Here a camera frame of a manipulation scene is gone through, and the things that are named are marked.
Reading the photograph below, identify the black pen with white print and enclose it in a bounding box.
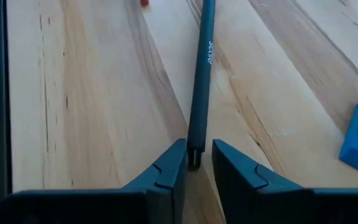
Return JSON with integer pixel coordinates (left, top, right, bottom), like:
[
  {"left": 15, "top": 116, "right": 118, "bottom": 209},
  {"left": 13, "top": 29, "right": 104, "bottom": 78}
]
[{"left": 186, "top": 0, "right": 216, "bottom": 170}]

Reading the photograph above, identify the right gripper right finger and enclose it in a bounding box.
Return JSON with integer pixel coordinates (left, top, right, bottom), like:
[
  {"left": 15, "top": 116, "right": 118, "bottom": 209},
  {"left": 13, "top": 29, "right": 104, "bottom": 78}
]
[{"left": 212, "top": 138, "right": 315, "bottom": 224}]

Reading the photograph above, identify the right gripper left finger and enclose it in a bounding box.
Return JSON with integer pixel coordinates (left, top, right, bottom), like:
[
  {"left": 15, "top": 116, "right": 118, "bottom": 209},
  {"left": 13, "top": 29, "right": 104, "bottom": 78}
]
[{"left": 122, "top": 138, "right": 188, "bottom": 224}]

